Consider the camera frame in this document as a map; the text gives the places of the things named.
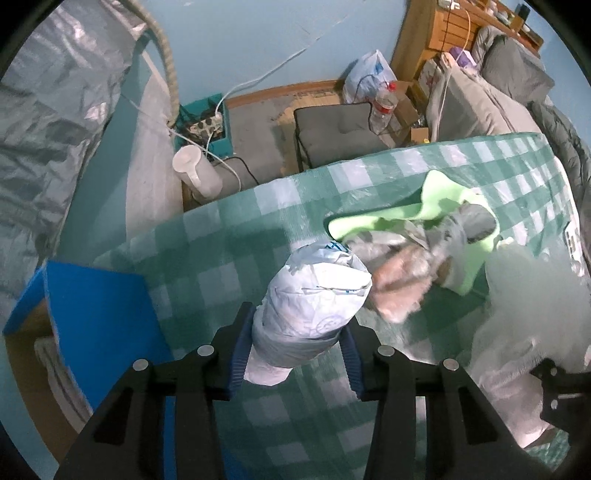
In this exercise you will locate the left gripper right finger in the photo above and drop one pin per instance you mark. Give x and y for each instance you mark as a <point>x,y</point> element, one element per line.
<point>465,436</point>

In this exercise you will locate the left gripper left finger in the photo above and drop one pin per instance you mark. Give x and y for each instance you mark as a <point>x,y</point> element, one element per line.
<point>158,421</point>

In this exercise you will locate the white mesh bath pouf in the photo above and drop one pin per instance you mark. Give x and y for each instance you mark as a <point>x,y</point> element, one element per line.
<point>538,308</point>

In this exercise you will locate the grey patterned cloth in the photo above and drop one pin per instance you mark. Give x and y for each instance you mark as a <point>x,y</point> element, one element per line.
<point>444,242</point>

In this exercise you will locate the light blue sock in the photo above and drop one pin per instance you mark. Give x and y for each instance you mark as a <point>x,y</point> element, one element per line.
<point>311,298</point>

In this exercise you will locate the bright green cloth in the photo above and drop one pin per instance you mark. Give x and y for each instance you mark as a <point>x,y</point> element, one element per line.
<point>440,197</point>

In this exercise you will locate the blue edged cardboard box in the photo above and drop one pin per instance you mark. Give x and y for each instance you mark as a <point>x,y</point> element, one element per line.
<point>70,337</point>

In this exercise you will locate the green white checkered tablecloth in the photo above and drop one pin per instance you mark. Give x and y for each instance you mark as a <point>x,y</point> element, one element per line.
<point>199,268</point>

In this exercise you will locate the pink knitted garment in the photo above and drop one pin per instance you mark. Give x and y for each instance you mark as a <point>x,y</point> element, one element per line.
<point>400,284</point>

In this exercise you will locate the white plastic jug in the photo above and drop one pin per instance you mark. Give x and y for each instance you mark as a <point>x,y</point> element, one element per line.
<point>196,172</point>

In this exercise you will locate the grey sofa cushion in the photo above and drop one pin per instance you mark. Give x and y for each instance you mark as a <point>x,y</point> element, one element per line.
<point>506,91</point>

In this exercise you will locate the teal crate with power strip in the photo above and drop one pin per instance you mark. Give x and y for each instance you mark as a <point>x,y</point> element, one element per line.
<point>205,122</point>

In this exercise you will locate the dark grey seat cushion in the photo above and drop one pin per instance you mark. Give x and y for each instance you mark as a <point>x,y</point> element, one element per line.
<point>331,133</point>

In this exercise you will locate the clear plastic water bottle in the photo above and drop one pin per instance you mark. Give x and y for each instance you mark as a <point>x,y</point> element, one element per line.
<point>383,105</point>

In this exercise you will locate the silver crinkled cover sheet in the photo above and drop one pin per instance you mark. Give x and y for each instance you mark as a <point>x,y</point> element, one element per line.
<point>57,96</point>

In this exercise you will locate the white plastic bag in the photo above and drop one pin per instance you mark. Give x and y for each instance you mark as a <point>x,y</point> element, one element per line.
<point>368,75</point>

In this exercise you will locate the wooden slatted headboard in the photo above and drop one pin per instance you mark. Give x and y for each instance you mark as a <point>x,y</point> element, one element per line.
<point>430,28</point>

